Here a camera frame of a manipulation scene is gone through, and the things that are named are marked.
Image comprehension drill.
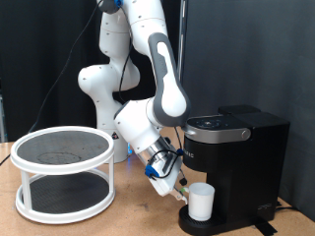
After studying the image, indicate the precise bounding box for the black Keurig coffee machine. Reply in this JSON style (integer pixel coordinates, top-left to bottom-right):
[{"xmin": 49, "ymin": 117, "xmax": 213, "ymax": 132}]
[
  {"xmin": 178, "ymin": 104, "xmax": 291, "ymax": 236},
  {"xmin": 178, "ymin": 0, "xmax": 315, "ymax": 222}
]

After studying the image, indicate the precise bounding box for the black tape strip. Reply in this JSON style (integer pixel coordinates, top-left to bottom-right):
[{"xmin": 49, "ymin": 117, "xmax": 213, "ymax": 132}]
[{"xmin": 251, "ymin": 216, "xmax": 279, "ymax": 236}]

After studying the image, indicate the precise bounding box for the blue cable clip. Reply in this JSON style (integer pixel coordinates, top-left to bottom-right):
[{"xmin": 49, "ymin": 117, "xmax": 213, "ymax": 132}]
[{"xmin": 144, "ymin": 164, "xmax": 160, "ymax": 179}]

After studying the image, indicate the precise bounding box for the gray metal frame post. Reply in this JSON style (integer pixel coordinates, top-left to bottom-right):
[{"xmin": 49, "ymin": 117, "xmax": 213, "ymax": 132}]
[{"xmin": 0, "ymin": 93, "xmax": 7, "ymax": 144}]

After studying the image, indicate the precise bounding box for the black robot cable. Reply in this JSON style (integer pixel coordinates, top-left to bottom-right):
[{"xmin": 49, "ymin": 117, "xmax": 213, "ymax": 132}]
[{"xmin": 0, "ymin": 0, "xmax": 189, "ymax": 187}]

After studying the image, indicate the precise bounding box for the white two-tier turntable shelf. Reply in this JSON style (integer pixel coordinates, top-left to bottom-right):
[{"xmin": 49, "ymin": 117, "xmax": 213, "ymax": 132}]
[{"xmin": 9, "ymin": 125, "xmax": 117, "ymax": 225}]

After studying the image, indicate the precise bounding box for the black power cord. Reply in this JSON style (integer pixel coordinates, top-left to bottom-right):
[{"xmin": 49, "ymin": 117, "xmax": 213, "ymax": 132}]
[{"xmin": 275, "ymin": 200, "xmax": 299, "ymax": 213}]

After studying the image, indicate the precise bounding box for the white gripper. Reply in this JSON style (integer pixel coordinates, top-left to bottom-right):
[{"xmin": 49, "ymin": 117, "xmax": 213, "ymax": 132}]
[{"xmin": 146, "ymin": 154, "xmax": 190, "ymax": 202}]

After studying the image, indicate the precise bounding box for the black backdrop curtain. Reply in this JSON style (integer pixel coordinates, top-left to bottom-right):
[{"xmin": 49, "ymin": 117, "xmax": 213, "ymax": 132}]
[{"xmin": 0, "ymin": 0, "xmax": 182, "ymax": 144}]

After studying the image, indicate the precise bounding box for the white mug green taped handle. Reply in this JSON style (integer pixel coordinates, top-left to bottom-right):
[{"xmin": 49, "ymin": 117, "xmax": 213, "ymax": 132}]
[{"xmin": 180, "ymin": 182, "xmax": 216, "ymax": 222}]

